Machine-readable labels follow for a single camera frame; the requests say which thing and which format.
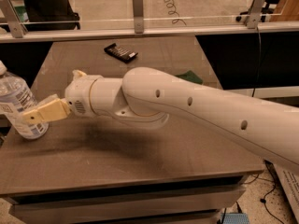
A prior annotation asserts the metal glass bracket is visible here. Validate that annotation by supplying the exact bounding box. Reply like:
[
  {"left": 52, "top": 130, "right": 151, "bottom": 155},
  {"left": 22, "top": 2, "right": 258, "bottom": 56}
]
[
  {"left": 0, "top": 0, "right": 27, "bottom": 38},
  {"left": 245, "top": 0, "right": 265, "bottom": 29},
  {"left": 132, "top": 0, "right": 144, "bottom": 34}
]

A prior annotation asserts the black snack bar packet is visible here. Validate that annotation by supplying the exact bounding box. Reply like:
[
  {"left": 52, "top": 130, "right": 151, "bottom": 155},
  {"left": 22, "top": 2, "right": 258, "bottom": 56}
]
[{"left": 104, "top": 43, "right": 137, "bottom": 63}]

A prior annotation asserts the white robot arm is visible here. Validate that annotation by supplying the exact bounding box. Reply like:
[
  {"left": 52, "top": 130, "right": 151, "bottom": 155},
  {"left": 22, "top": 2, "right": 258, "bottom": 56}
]
[{"left": 21, "top": 67, "right": 299, "bottom": 175}]

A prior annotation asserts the grey table drawer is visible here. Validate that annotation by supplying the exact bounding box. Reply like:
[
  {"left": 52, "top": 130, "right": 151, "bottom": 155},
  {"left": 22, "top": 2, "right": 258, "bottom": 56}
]
[{"left": 9, "top": 185, "right": 246, "bottom": 224}]

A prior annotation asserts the green and yellow sponge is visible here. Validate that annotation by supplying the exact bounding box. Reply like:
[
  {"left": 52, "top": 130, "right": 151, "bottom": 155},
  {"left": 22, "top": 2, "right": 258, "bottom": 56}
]
[{"left": 177, "top": 70, "right": 203, "bottom": 85}]

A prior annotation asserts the left metal glass bracket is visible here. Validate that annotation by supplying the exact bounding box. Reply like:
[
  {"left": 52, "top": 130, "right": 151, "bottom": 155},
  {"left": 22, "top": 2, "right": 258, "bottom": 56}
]
[{"left": 0, "top": 0, "right": 27, "bottom": 38}]

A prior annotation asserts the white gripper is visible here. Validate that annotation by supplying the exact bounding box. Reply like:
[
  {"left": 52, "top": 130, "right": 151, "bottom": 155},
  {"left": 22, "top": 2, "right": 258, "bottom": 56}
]
[{"left": 21, "top": 70, "right": 103, "bottom": 124}]

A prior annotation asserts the right metal glass bracket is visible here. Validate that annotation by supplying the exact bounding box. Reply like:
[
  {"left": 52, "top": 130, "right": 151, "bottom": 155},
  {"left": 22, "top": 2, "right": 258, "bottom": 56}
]
[{"left": 245, "top": 0, "right": 265, "bottom": 29}]

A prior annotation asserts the blue box on floor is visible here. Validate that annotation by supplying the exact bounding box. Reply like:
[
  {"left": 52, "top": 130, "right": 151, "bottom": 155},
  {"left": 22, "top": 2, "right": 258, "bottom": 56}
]
[{"left": 221, "top": 213, "right": 250, "bottom": 224}]

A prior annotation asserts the black office chair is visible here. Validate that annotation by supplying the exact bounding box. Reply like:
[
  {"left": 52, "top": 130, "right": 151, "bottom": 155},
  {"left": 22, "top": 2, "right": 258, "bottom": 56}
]
[{"left": 23, "top": 0, "right": 80, "bottom": 31}]

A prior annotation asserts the white printed floor box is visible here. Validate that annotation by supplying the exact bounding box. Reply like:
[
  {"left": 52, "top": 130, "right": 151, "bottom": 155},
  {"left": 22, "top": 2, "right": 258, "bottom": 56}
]
[{"left": 274, "top": 164, "right": 299, "bottom": 223}]

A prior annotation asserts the middle metal glass bracket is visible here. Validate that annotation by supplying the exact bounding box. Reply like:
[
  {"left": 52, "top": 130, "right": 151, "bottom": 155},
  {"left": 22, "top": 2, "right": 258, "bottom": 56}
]
[{"left": 132, "top": 0, "right": 144, "bottom": 34}]

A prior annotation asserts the black floor cable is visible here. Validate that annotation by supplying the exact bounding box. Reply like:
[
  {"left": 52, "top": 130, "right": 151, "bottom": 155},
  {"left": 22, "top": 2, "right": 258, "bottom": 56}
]
[{"left": 242, "top": 161, "right": 286, "bottom": 224}]

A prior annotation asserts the coiled black cable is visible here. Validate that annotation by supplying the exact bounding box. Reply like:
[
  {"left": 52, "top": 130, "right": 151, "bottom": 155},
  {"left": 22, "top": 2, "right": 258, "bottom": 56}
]
[{"left": 156, "top": 0, "right": 187, "bottom": 27}]

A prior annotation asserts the clear plastic water bottle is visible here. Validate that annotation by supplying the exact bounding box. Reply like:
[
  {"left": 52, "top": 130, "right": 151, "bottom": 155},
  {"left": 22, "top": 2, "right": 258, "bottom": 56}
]
[{"left": 0, "top": 62, "right": 49, "bottom": 139}]

